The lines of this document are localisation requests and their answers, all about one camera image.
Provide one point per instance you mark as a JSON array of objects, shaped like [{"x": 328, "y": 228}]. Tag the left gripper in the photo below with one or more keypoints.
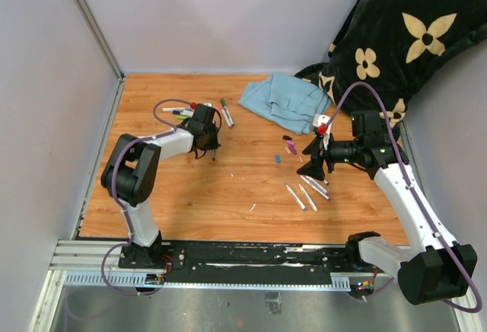
[{"x": 214, "y": 144}]

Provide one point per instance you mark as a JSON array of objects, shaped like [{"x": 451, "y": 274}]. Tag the green cap marker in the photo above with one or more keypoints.
[{"x": 222, "y": 101}]

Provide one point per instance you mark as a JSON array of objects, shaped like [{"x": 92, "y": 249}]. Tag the red pink cap marker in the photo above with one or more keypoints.
[{"x": 227, "y": 119}]

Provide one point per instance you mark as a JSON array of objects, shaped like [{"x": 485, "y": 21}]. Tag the navy green marker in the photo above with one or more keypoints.
[{"x": 185, "y": 113}]

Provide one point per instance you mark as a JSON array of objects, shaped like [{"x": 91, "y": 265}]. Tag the white slim marker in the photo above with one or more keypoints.
[{"x": 308, "y": 198}]

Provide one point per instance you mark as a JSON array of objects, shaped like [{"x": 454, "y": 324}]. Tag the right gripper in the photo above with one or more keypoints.
[{"x": 314, "y": 167}]

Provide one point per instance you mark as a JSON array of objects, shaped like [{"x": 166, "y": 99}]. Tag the light blue cloth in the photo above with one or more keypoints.
[{"x": 286, "y": 101}]

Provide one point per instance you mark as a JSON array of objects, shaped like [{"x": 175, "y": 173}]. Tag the magenta cap marker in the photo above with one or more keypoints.
[{"x": 326, "y": 196}]

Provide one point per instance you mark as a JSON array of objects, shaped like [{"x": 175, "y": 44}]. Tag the magenta pen cap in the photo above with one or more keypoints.
[{"x": 292, "y": 149}]

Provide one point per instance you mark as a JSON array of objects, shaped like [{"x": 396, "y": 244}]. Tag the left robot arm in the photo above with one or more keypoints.
[{"x": 130, "y": 173}]

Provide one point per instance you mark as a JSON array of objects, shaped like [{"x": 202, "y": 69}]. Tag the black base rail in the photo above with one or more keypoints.
[{"x": 224, "y": 263}]

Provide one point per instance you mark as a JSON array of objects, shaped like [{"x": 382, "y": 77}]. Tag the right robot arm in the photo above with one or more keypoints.
[{"x": 436, "y": 267}]

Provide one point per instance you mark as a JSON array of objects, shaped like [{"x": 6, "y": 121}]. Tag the light blue cap marker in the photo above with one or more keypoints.
[{"x": 295, "y": 197}]

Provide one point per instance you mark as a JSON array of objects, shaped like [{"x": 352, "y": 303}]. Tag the aluminium corner post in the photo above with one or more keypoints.
[{"x": 89, "y": 18}]

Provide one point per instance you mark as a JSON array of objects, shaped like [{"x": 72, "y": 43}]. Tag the pink marker pen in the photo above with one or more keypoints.
[{"x": 317, "y": 182}]

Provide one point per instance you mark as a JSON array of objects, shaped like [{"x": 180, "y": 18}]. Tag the black floral blanket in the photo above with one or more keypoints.
[{"x": 387, "y": 50}]

